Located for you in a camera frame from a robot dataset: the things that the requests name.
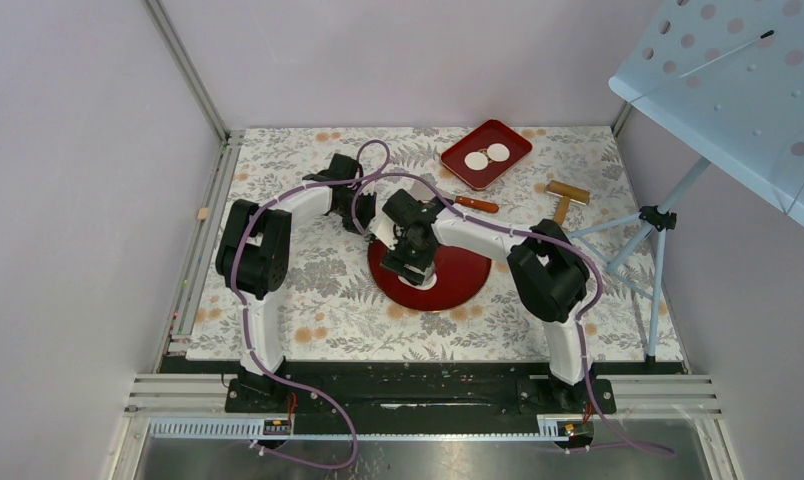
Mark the white dough ball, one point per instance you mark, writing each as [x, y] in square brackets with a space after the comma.
[430, 279]

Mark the light blue perforated panel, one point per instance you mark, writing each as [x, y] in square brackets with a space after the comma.
[726, 78]

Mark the red rectangular tray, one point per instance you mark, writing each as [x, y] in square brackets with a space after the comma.
[490, 132]

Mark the left round dumpling wrapper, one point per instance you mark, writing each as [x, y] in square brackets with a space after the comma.
[476, 161]

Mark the round red tray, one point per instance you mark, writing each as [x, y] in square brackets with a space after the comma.
[459, 275]

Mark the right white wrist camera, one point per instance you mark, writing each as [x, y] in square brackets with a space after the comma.
[383, 229]

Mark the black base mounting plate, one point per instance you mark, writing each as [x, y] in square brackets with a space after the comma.
[324, 401]

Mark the wooden double-ended roller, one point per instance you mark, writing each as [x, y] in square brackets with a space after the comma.
[567, 195]

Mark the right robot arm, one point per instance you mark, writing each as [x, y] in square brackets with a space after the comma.
[549, 278]

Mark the scraper with orange handle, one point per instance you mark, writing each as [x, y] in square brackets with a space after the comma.
[424, 194]

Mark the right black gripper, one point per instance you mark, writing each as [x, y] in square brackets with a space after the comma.
[396, 261]

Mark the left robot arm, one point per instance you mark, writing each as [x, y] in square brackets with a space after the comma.
[254, 254]

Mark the light blue tripod stand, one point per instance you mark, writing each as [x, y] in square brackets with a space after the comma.
[652, 220]

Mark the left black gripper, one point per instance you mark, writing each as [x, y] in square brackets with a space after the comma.
[369, 212]

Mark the round dumpling wrapper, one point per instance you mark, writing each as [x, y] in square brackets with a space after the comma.
[476, 161]
[498, 152]

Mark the right round dumpling wrapper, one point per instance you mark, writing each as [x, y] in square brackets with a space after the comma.
[498, 152]

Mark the floral patterned table mat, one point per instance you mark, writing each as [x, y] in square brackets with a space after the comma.
[331, 308]

